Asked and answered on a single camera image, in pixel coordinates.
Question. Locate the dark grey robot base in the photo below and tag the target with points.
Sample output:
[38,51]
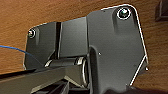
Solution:
[113,46]

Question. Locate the dark wooden furniture foot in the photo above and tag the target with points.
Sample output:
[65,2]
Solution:
[162,14]

